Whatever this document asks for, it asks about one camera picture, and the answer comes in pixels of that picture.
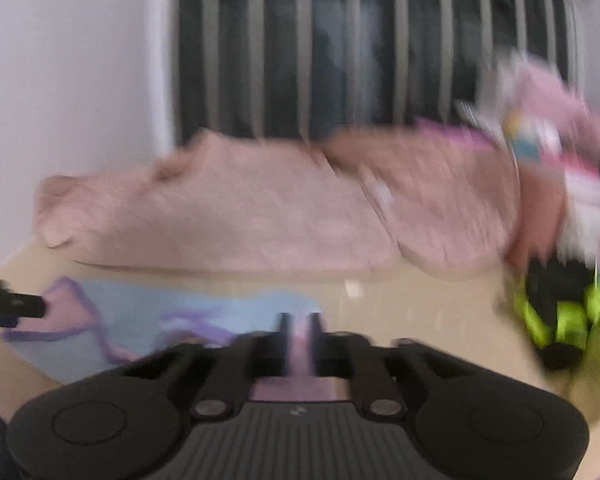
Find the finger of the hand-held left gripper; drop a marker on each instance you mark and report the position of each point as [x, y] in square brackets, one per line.
[20, 306]

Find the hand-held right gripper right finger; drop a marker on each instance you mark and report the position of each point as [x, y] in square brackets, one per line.
[316, 335]

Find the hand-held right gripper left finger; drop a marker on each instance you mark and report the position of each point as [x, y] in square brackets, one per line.
[282, 332]

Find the lilac mesh garment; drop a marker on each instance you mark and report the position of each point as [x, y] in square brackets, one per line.
[145, 310]

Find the pink quilted jacket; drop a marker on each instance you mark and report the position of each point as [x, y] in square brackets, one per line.
[230, 210]

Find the black neon yellow bag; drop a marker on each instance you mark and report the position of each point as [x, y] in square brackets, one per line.
[555, 290]

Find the pale pink storage box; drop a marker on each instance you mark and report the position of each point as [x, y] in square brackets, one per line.
[540, 215]

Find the window with metal bars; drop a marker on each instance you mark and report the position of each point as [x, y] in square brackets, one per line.
[330, 45]

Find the pink pillow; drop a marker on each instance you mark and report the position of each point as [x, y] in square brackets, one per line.
[555, 95]

